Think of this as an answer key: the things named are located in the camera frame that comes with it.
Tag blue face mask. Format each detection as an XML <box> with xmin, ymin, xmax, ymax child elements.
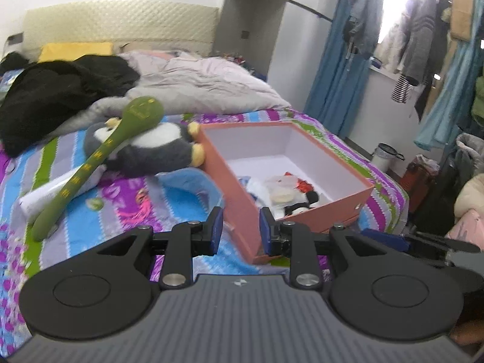
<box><xmin>156</xmin><ymin>167</ymin><xmax>225</xmax><ymax>222</ymax></box>

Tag small panda plush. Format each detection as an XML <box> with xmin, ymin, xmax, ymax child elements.
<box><xmin>284</xmin><ymin>190</ymin><xmax>319</xmax><ymax>216</ymax></box>

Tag clear printed plastic wrapper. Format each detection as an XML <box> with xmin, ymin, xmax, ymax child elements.
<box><xmin>264</xmin><ymin>175</ymin><xmax>298</xmax><ymax>204</ymax></box>

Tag red snack wrapper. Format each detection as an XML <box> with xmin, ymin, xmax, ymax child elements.
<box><xmin>284</xmin><ymin>172</ymin><xmax>314</xmax><ymax>193</ymax></box>

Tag white paper towel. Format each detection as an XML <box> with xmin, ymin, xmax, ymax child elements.
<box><xmin>245</xmin><ymin>178</ymin><xmax>274</xmax><ymax>208</ymax></box>

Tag blue plastic snack bag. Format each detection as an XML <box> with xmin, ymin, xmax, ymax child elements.
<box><xmin>238</xmin><ymin>176</ymin><xmax>257</xmax><ymax>194</ymax></box>

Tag colourful striped bedsheet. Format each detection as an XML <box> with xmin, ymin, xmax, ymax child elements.
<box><xmin>1</xmin><ymin>107</ymin><xmax>409</xmax><ymax>356</ymax></box>

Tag orange cardboard box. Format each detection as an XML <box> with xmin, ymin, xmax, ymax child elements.
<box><xmin>197</xmin><ymin>122</ymin><xmax>373</xmax><ymax>264</ymax></box>

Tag grey penguin plush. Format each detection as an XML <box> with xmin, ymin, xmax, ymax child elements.
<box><xmin>104</xmin><ymin>122</ymin><xmax>206</xmax><ymax>178</ymax></box>

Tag white trash bin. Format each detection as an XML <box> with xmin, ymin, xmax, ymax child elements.
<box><xmin>371</xmin><ymin>142</ymin><xmax>405</xmax><ymax>173</ymax></box>

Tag green plush stick toy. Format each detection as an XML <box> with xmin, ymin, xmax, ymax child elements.
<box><xmin>31</xmin><ymin>97</ymin><xmax>164</xmax><ymax>242</ymax></box>

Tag grey duvet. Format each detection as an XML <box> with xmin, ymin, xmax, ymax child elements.
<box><xmin>47</xmin><ymin>51</ymin><xmax>290</xmax><ymax>139</ymax></box>

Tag white tube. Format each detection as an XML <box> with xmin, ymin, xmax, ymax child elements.
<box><xmin>19</xmin><ymin>165</ymin><xmax>107</xmax><ymax>221</ymax></box>

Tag blue curtain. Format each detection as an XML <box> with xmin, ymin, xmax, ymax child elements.
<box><xmin>304</xmin><ymin>0</ymin><xmax>370</xmax><ymax>139</ymax></box>

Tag bottles on shelf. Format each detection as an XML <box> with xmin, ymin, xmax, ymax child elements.
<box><xmin>223</xmin><ymin>53</ymin><xmax>251</xmax><ymax>70</ymax></box>

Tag black clothing pile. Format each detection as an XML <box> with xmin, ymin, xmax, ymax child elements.
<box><xmin>1</xmin><ymin>55</ymin><xmax>139</xmax><ymax>157</ymax></box>

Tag hanging grey coat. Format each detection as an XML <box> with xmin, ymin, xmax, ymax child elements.
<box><xmin>402</xmin><ymin>0</ymin><xmax>451</xmax><ymax>120</ymax></box>

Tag cream padded headboard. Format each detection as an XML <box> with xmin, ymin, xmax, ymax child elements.
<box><xmin>21</xmin><ymin>0</ymin><xmax>219</xmax><ymax>60</ymax></box>

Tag yellow pillow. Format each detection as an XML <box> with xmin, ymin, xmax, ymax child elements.
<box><xmin>38</xmin><ymin>42</ymin><xmax>113</xmax><ymax>62</ymax></box>

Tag hanging denim jacket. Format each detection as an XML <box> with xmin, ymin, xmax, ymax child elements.
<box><xmin>343</xmin><ymin>0</ymin><xmax>383</xmax><ymax>60</ymax></box>

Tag pink string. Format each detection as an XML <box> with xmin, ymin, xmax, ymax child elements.
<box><xmin>120</xmin><ymin>190</ymin><xmax>154</xmax><ymax>222</ymax></box>

